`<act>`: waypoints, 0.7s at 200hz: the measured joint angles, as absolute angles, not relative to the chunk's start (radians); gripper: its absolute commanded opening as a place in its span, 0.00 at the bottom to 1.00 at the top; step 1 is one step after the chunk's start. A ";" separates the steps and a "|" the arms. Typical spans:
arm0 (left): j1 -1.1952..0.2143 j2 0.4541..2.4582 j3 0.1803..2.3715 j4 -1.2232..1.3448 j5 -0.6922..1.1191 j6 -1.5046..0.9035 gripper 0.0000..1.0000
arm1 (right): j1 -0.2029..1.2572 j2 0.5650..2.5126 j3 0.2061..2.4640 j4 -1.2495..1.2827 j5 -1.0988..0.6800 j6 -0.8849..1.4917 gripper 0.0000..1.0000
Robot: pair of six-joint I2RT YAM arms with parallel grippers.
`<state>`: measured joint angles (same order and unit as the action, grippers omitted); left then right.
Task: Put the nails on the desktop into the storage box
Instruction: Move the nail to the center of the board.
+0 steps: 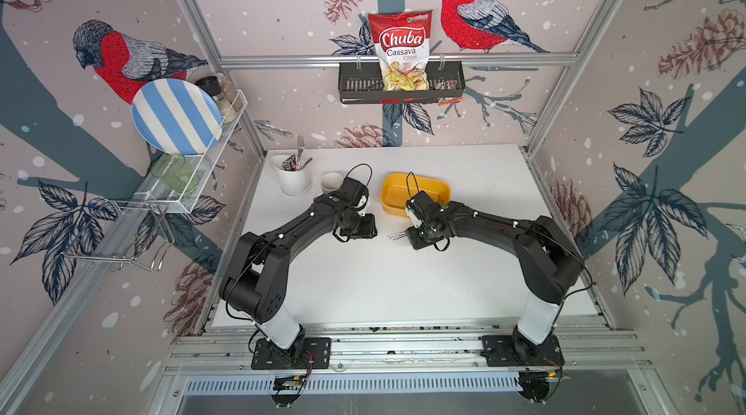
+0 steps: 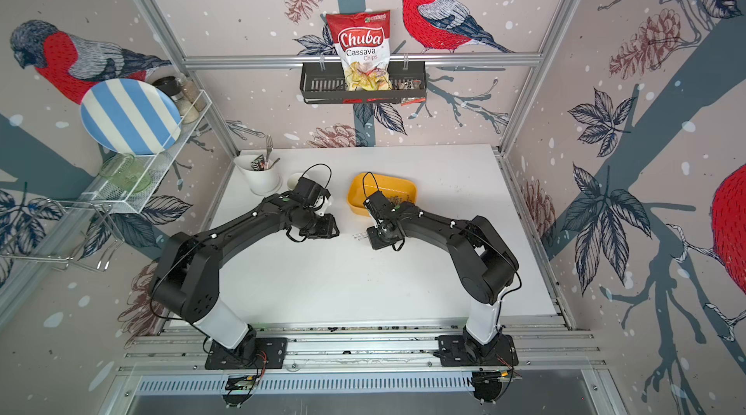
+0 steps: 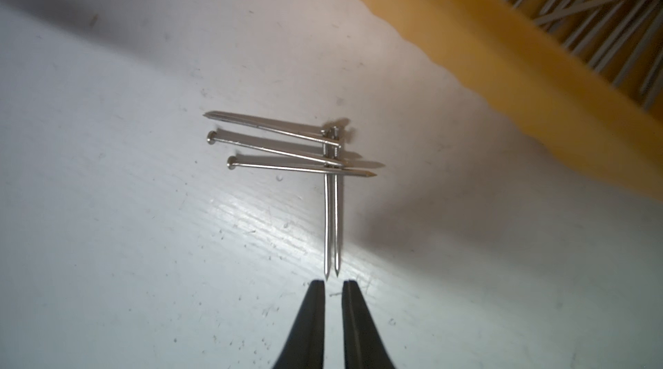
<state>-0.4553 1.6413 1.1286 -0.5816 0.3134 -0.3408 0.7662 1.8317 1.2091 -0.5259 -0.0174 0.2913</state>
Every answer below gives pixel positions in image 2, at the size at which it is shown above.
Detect green glass bowl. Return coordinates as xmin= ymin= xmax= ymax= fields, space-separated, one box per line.
xmin=99 ymin=154 xmax=153 ymax=194

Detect black lid spice jar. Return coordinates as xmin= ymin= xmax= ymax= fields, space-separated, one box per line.
xmin=153 ymin=76 xmax=199 ymax=125

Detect purple grey mug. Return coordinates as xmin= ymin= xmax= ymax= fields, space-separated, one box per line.
xmin=287 ymin=172 xmax=302 ymax=190

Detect blue white striped plate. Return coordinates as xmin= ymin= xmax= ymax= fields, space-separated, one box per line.
xmin=81 ymin=79 xmax=182 ymax=156

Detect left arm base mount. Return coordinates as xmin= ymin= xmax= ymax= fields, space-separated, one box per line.
xmin=204 ymin=327 xmax=289 ymax=408

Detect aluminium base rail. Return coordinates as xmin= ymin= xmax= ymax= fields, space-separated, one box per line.
xmin=115 ymin=325 xmax=606 ymax=406

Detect white utensil holder cup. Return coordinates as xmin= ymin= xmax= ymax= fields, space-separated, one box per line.
xmin=233 ymin=153 xmax=282 ymax=195

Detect yellow plastic storage box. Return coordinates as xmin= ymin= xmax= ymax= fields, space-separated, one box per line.
xmin=347 ymin=172 xmax=418 ymax=216

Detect red Chuba chips bag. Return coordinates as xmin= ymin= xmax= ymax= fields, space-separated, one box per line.
xmin=326 ymin=11 xmax=392 ymax=92

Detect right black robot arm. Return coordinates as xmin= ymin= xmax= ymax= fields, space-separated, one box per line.
xmin=363 ymin=191 xmax=523 ymax=346

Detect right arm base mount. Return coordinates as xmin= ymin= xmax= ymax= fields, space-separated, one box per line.
xmin=433 ymin=329 xmax=519 ymax=403

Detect black wire wall basket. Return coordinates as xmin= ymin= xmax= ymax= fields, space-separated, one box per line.
xmin=299 ymin=61 xmax=427 ymax=104

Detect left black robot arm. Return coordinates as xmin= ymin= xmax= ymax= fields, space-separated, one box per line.
xmin=150 ymin=177 xmax=339 ymax=360

